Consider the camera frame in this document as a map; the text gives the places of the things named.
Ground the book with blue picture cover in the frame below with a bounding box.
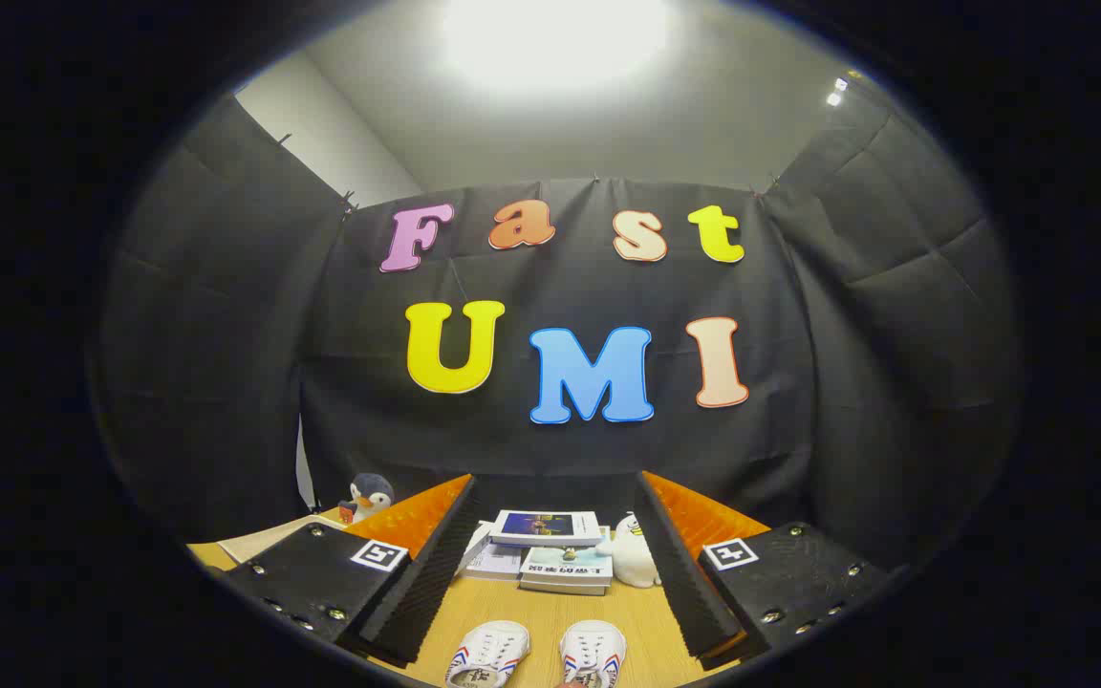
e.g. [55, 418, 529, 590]
[490, 509, 601, 548]

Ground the beige fabric storage box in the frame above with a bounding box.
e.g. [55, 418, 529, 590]
[216, 516, 346, 565]

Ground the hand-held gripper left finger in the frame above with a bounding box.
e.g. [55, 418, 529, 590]
[221, 474, 482, 668]

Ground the ceiling light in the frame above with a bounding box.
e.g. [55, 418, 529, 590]
[441, 0, 676, 92]

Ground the white canvas shoe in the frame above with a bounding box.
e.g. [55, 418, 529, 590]
[443, 620, 531, 688]
[558, 620, 628, 688]

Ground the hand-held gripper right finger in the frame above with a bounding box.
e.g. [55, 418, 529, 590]
[634, 470, 896, 670]

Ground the white duck plush toy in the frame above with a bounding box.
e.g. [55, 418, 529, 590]
[598, 513, 663, 589]

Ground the white book with text cover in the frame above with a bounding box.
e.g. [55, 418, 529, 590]
[466, 545, 525, 582]

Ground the grey penguin plush toy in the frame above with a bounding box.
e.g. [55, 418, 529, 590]
[338, 473, 396, 525]

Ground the book with teal cover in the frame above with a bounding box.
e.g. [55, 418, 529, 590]
[519, 545, 615, 586]

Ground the thick grey book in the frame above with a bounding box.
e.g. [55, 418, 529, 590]
[519, 577, 609, 597]

